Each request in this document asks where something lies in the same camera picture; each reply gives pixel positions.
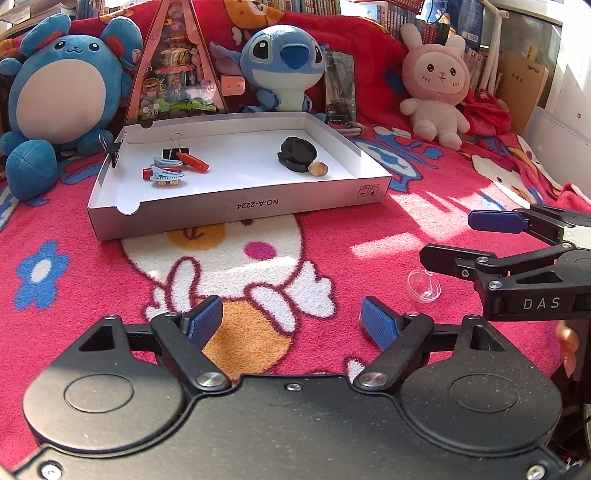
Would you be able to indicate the blue round mouse plush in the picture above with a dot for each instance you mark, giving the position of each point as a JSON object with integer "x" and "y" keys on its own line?
{"x": 63, "y": 96}

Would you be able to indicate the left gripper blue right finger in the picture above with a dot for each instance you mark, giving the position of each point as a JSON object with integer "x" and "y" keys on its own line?
{"x": 401, "y": 339}

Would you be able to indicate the light blue duckbill hair clip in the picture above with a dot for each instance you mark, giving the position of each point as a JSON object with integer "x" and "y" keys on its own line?
{"x": 165, "y": 176}

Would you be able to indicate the red plastic clip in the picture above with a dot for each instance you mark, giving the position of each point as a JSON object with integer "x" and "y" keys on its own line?
{"x": 193, "y": 162}
{"x": 147, "y": 174}

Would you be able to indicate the white cardboard box tray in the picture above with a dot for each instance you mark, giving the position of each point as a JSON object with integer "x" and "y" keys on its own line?
{"x": 245, "y": 179}

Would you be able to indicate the small black binder clip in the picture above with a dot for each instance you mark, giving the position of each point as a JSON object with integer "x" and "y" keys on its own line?
{"x": 111, "y": 150}

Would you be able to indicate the light blue oval hair clip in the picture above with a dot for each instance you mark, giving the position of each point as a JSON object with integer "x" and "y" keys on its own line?
{"x": 161, "y": 162}

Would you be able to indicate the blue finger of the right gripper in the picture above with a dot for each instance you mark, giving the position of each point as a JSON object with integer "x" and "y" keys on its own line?
{"x": 548, "y": 224}
{"x": 466, "y": 265}

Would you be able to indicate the large black binder clip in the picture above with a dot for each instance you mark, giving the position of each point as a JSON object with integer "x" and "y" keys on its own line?
{"x": 175, "y": 148}

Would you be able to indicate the blue Stitch plush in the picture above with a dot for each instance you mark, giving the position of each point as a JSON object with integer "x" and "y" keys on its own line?
{"x": 280, "y": 63}

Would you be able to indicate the brown acorn nut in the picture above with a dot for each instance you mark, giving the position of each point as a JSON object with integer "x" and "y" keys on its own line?
{"x": 318, "y": 169}

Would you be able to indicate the person's right hand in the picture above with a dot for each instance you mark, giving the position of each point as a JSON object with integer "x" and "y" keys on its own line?
{"x": 569, "y": 345}

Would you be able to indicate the black smartphone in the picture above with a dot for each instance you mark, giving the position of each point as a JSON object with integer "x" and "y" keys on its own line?
{"x": 340, "y": 88}

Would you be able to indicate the black round cap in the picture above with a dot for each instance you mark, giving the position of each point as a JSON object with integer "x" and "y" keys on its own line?
{"x": 288, "y": 145}
{"x": 292, "y": 164}
{"x": 311, "y": 152}

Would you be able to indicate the pink bunny plush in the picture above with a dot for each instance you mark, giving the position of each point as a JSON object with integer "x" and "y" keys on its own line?
{"x": 437, "y": 80}

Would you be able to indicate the clear plastic half sphere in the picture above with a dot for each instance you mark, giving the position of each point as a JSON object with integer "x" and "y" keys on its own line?
{"x": 423, "y": 286}

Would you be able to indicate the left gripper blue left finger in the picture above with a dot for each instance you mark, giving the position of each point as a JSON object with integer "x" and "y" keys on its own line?
{"x": 182, "y": 338}

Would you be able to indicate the pink triangular diorama house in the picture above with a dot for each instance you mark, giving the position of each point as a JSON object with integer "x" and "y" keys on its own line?
{"x": 175, "y": 76}

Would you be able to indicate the red cartoon blanket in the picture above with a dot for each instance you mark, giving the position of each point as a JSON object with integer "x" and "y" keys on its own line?
{"x": 291, "y": 286}

